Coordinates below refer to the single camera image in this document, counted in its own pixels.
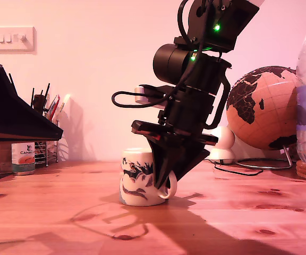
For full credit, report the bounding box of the white labelled tin can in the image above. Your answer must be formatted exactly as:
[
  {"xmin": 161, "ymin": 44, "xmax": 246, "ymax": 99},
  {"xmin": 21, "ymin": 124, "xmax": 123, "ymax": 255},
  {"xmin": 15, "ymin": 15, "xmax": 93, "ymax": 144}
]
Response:
[{"xmin": 11, "ymin": 142, "xmax": 36, "ymax": 176}]

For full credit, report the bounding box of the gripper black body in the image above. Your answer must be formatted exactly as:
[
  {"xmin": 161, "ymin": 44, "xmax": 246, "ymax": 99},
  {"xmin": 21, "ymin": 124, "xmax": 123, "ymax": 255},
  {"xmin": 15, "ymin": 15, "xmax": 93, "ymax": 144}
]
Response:
[{"xmin": 130, "ymin": 87, "xmax": 219, "ymax": 146}]

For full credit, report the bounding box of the arm grey camera box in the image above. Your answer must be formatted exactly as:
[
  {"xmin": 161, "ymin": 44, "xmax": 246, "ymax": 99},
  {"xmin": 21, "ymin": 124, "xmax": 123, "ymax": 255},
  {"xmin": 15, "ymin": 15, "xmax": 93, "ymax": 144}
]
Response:
[{"xmin": 134, "ymin": 83, "xmax": 176, "ymax": 109}]

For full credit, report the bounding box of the thick black cable loop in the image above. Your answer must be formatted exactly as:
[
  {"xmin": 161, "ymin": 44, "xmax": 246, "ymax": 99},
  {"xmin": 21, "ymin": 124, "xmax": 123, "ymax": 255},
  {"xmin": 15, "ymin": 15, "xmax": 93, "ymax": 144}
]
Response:
[{"xmin": 202, "ymin": 78, "xmax": 232, "ymax": 131}]

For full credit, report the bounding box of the white printed coffee mug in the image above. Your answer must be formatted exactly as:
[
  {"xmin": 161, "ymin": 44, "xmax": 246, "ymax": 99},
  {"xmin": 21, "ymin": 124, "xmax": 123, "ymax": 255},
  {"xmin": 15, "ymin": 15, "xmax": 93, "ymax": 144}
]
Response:
[{"xmin": 120, "ymin": 148, "xmax": 177, "ymax": 207}]

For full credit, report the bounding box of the red pencil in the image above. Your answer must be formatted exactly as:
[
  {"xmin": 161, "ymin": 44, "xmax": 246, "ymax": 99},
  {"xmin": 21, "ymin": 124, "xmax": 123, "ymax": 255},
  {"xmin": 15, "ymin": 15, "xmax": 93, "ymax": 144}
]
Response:
[{"xmin": 48, "ymin": 95, "xmax": 61, "ymax": 122}]

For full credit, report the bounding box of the dark wide brush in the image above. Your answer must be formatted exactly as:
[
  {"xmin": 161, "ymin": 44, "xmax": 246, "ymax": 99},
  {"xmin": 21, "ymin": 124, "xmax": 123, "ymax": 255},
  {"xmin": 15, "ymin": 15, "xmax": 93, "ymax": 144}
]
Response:
[{"xmin": 34, "ymin": 94, "xmax": 47, "ymax": 114}]

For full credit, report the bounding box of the white pen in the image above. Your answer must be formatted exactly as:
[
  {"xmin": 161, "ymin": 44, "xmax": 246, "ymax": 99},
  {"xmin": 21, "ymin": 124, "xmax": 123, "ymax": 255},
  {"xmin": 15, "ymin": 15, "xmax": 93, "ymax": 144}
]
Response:
[{"xmin": 58, "ymin": 93, "xmax": 71, "ymax": 114}]

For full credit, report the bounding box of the metal globe stand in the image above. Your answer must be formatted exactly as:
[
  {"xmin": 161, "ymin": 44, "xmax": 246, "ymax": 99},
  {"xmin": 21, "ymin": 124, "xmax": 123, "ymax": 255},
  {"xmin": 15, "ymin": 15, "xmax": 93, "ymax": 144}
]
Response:
[{"xmin": 235, "ymin": 144, "xmax": 293, "ymax": 170}]

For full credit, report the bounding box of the cork world globe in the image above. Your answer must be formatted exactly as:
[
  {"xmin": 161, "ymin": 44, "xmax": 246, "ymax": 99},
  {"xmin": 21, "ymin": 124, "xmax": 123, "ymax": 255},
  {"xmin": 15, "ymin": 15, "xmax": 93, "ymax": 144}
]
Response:
[{"xmin": 226, "ymin": 66, "xmax": 301, "ymax": 151}]

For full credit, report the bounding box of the white round desk camera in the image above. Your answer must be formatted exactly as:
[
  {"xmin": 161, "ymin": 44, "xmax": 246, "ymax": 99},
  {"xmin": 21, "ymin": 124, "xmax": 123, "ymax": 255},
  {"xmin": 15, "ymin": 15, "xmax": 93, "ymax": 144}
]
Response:
[{"xmin": 208, "ymin": 126, "xmax": 235, "ymax": 165}]

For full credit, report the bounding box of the thin black braided cable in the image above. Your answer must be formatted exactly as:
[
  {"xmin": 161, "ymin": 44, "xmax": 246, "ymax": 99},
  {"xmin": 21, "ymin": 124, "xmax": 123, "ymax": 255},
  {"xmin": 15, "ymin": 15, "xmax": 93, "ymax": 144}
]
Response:
[{"xmin": 111, "ymin": 0, "xmax": 209, "ymax": 109}]

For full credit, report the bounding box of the slim black stick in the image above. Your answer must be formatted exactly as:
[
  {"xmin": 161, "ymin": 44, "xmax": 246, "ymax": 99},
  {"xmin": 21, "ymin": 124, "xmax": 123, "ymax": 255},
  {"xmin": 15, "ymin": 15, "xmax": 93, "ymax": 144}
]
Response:
[{"xmin": 43, "ymin": 82, "xmax": 51, "ymax": 114}]

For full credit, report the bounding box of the metal wire utensil holder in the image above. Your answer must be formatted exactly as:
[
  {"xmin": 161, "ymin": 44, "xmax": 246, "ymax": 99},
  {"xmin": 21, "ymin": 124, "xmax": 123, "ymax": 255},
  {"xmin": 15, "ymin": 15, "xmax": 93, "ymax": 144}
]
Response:
[{"xmin": 35, "ymin": 113, "xmax": 60, "ymax": 167}]

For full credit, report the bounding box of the long black chopstick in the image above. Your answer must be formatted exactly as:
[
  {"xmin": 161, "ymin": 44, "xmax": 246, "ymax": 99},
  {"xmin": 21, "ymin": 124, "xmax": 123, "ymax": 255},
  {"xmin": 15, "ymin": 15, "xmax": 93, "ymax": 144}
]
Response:
[{"xmin": 8, "ymin": 73, "xmax": 18, "ymax": 93}]

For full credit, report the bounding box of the thin black desk cable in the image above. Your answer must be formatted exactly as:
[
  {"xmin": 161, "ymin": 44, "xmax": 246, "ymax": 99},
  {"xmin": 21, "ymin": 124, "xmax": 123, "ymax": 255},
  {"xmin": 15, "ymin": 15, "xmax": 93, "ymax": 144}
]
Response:
[{"xmin": 205, "ymin": 158, "xmax": 263, "ymax": 176}]

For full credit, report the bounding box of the white wall light switch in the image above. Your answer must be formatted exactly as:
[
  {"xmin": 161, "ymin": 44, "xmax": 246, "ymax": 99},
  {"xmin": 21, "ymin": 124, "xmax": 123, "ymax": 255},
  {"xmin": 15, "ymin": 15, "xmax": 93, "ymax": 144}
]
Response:
[{"xmin": 0, "ymin": 25, "xmax": 36, "ymax": 54}]

